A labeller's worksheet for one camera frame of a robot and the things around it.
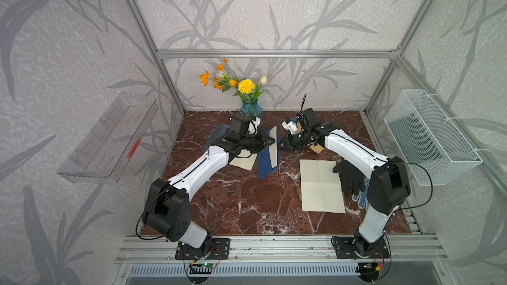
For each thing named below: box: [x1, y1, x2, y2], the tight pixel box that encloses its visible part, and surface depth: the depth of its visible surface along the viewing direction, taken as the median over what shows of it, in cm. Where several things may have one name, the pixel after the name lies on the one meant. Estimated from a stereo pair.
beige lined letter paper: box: [268, 125, 278, 169], surface depth 82 cm
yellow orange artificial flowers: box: [198, 58, 269, 103], surface depth 98 cm
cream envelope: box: [228, 149, 258, 171], surface depth 98 cm
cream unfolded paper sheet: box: [299, 159, 346, 214], surface depth 91 cm
